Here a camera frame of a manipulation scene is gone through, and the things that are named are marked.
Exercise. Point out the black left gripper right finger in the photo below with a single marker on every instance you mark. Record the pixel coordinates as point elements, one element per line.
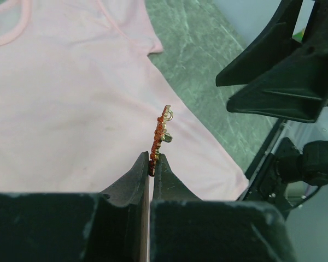
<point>183,228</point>

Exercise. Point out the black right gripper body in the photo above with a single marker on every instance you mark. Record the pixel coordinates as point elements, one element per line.
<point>316,32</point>

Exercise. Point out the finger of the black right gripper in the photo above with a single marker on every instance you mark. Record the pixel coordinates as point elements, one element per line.
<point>295,89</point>
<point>271,46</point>

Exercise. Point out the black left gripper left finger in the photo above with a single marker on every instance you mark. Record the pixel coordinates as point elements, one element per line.
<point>107,226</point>

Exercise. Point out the red maple leaf brooch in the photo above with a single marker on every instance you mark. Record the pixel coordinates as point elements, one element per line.
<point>160,135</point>

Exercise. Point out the pink t-shirt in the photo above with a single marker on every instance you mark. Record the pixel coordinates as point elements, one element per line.
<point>79,100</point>

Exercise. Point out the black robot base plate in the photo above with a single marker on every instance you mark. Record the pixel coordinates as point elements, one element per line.
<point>274,167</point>

